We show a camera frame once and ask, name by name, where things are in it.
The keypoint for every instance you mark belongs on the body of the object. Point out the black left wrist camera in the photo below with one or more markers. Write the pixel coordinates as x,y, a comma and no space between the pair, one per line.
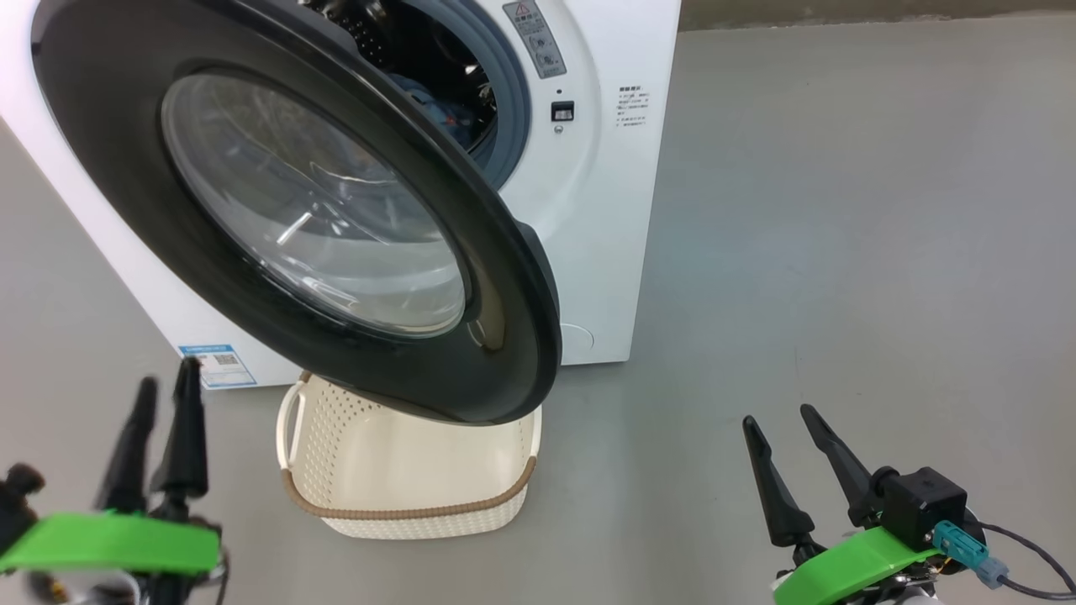
17,500

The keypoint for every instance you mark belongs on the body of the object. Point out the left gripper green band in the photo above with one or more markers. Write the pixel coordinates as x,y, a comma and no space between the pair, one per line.
109,542

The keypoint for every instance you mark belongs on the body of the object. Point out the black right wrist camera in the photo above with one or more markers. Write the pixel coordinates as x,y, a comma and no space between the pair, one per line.
925,504

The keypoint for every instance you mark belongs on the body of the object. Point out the cream perforated laundry basket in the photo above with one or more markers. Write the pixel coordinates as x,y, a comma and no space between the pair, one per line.
395,479

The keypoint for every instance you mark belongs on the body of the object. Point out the blue energy label sticker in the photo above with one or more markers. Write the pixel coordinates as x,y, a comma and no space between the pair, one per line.
217,365

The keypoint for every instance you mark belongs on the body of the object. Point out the white washing machine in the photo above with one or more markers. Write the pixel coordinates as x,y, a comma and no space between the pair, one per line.
605,235

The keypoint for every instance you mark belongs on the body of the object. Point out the grey warning label sticker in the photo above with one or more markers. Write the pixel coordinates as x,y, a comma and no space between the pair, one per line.
534,38

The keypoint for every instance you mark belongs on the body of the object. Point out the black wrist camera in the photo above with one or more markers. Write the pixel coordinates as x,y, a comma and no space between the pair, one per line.
17,500
925,504

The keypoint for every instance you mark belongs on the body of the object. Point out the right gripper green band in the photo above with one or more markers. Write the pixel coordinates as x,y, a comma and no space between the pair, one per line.
849,567

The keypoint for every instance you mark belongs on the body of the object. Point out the blue cartoon print garment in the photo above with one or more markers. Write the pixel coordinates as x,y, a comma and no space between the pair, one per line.
437,109

